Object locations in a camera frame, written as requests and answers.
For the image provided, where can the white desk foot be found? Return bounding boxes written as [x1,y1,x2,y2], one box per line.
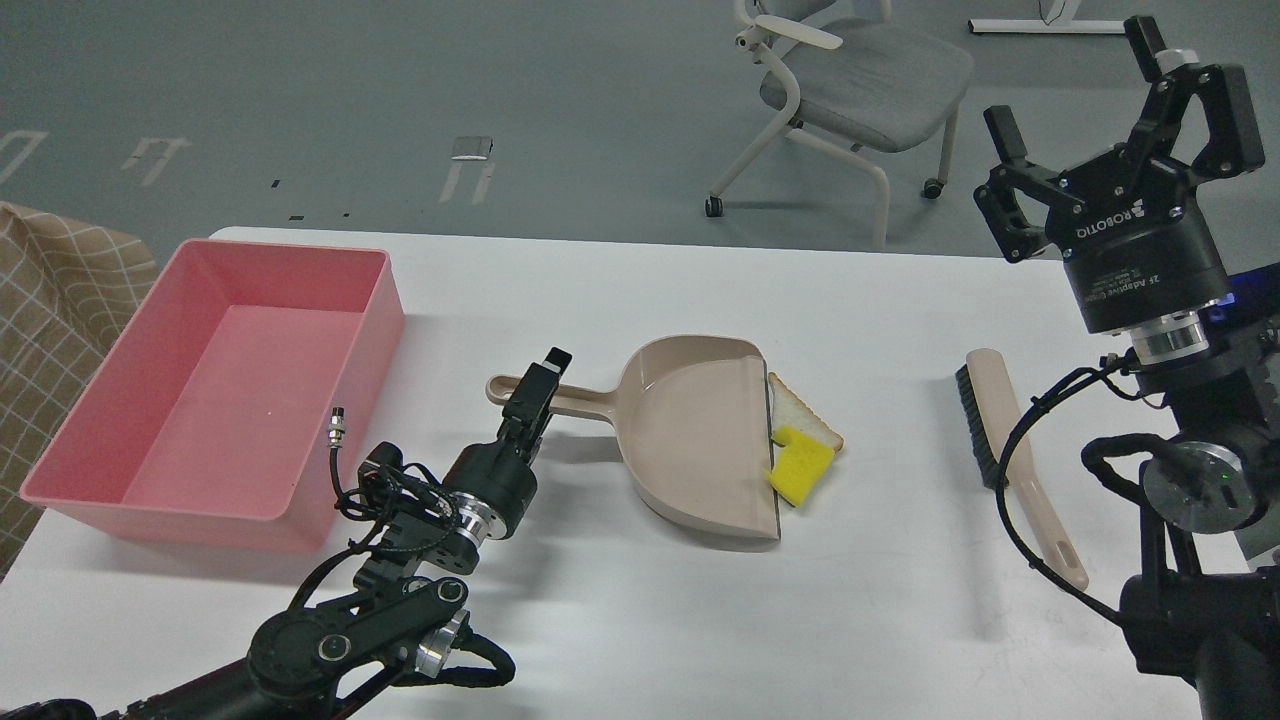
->
[966,1,1125,36]

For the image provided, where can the beige checkered cloth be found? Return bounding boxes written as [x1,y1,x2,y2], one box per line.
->
[1,202,157,573]

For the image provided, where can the yellow sponge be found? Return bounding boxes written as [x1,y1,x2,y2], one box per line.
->
[767,425,838,509]

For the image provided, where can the beige plastic dustpan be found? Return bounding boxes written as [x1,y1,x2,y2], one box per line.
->
[549,334,781,544]

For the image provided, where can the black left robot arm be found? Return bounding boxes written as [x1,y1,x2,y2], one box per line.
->
[118,347,572,719]

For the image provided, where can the grey white office chair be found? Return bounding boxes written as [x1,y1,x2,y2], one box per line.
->
[704,1,975,250]

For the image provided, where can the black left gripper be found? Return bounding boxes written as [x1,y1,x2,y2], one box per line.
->
[443,347,573,541]

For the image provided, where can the toast bread slice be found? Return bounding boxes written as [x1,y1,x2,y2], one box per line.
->
[767,372,845,454]

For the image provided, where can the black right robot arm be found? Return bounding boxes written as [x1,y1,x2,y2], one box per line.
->
[974,15,1279,719]

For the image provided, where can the pink plastic bin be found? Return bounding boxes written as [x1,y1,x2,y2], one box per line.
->
[20,240,404,552]

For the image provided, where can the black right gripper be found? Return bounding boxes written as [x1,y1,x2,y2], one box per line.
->
[974,15,1265,334]

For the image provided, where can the beige hand brush black bristles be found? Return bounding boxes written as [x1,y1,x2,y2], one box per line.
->
[955,348,1091,592]

